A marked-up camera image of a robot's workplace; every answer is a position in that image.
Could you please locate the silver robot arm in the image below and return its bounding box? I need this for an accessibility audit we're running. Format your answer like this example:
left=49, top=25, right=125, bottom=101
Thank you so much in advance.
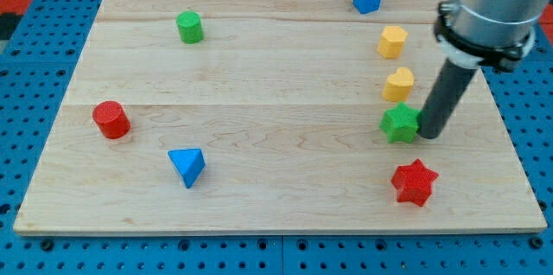
left=435, top=0, right=550, bottom=73

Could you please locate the light wooden board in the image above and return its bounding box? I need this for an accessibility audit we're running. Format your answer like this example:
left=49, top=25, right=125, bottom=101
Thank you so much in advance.
left=13, top=0, right=547, bottom=236

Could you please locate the blue triangle block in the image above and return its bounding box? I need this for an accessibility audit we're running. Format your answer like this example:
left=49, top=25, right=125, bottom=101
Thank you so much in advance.
left=168, top=148, right=206, bottom=189

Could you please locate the green star block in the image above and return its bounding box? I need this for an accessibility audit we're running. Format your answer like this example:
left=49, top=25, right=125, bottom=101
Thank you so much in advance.
left=379, top=102, right=420, bottom=144

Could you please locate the yellow heart block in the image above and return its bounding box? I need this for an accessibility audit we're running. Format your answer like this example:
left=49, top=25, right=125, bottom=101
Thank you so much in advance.
left=381, top=67, right=415, bottom=102

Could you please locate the green cylinder block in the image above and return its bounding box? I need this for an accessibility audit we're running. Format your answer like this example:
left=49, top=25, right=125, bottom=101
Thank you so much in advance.
left=175, top=10, right=203, bottom=44

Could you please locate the yellow hexagon block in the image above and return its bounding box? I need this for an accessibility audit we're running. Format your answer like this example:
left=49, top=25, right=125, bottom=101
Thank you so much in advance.
left=377, top=26, right=408, bottom=59

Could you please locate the red star block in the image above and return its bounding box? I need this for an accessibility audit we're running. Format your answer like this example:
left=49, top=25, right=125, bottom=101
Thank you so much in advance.
left=391, top=158, right=439, bottom=207

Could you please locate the red cylinder block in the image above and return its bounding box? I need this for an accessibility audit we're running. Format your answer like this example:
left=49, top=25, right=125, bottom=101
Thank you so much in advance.
left=92, top=100, right=130, bottom=139

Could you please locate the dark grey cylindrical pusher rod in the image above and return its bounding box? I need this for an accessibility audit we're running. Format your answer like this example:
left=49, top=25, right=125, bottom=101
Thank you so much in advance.
left=417, top=59, right=476, bottom=139

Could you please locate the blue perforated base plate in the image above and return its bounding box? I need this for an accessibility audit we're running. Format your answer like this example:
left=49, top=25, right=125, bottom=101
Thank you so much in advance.
left=1, top=0, right=552, bottom=274

